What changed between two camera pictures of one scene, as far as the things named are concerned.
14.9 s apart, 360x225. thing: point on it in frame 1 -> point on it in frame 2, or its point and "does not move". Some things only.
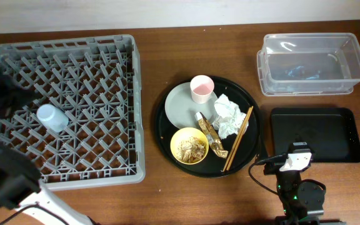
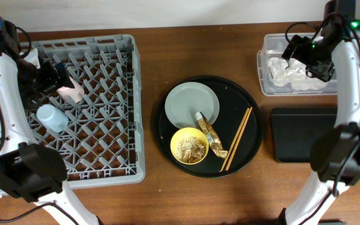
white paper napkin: (229, 119) -> (294, 76)
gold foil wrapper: (213, 138) does not move
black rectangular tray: (330, 132) does not move
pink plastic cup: (201, 87) -> (77, 92)
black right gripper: (274, 168) -> (295, 50)
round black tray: (212, 165) does not move
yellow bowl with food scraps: (189, 145) does not move
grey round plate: (180, 109) does not move
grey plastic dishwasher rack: (83, 127) does not move
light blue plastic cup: (52, 117) does not move
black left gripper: (4, 94) -> (55, 79)
